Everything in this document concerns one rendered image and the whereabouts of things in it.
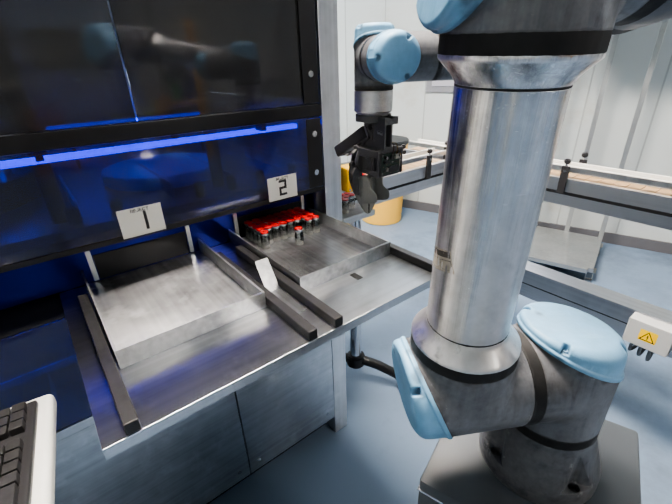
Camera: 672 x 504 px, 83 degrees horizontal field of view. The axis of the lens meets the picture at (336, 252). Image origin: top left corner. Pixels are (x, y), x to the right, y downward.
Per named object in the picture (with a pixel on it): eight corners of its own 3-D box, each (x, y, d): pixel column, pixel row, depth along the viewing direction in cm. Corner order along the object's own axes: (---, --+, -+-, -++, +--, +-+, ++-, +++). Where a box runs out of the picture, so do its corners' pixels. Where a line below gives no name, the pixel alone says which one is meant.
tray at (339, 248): (230, 241, 103) (228, 229, 101) (309, 217, 117) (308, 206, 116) (301, 292, 79) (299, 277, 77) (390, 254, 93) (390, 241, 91)
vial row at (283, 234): (256, 245, 100) (254, 228, 98) (312, 227, 110) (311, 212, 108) (260, 247, 98) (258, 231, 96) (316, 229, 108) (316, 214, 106)
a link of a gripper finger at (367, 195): (372, 222, 81) (372, 179, 77) (353, 214, 85) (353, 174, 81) (382, 218, 83) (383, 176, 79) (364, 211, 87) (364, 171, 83)
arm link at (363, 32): (358, 21, 65) (349, 26, 72) (358, 91, 70) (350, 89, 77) (403, 20, 66) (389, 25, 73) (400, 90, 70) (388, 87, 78)
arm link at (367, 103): (346, 90, 75) (376, 88, 79) (346, 115, 77) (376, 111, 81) (372, 91, 69) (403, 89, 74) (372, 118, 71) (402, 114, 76)
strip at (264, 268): (257, 286, 82) (254, 261, 79) (269, 281, 83) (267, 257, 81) (293, 315, 72) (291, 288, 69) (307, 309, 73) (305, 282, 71)
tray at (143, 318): (85, 285, 84) (80, 271, 83) (201, 250, 98) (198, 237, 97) (120, 369, 60) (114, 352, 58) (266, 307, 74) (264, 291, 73)
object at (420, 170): (324, 223, 123) (322, 174, 116) (297, 210, 134) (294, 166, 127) (454, 181, 161) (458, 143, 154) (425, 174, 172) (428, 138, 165)
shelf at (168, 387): (62, 301, 82) (58, 293, 81) (322, 219, 121) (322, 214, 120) (106, 460, 48) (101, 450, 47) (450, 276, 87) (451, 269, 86)
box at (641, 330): (621, 339, 127) (629, 317, 123) (626, 333, 129) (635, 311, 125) (666, 358, 118) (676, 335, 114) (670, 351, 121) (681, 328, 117)
